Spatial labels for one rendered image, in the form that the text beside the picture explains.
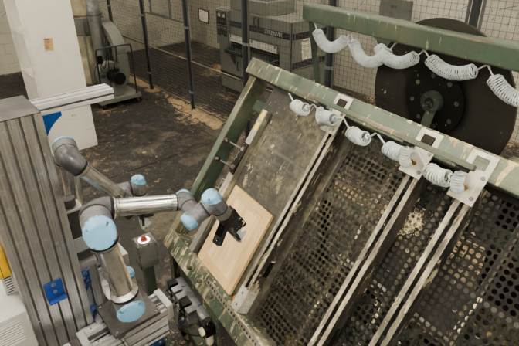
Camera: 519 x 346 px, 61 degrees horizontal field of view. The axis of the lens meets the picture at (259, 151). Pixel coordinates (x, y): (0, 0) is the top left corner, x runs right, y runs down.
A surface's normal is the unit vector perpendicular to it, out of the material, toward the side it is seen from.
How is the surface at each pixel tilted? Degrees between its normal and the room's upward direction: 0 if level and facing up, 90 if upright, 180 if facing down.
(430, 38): 90
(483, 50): 90
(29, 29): 90
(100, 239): 82
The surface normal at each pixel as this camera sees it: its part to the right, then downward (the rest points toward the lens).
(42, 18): 0.65, 0.34
